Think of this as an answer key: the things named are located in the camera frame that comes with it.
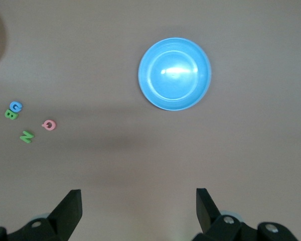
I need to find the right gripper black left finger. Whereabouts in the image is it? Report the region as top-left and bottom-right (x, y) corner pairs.
(7, 189), (83, 241)

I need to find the green foam letter B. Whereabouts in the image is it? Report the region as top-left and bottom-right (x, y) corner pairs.
(4, 109), (18, 121)

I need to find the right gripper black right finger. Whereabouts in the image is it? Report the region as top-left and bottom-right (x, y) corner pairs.
(193, 188), (259, 241)

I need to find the pink foam letter Q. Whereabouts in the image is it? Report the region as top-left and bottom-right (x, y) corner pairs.
(41, 119), (57, 131)

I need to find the green foam letter N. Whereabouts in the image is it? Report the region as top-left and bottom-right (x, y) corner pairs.
(19, 131), (35, 144)

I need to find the blue foam letter G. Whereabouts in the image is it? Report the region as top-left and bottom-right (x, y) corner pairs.
(9, 101), (23, 113)

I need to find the blue plate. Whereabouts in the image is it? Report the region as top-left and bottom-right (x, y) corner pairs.
(137, 37), (213, 111)

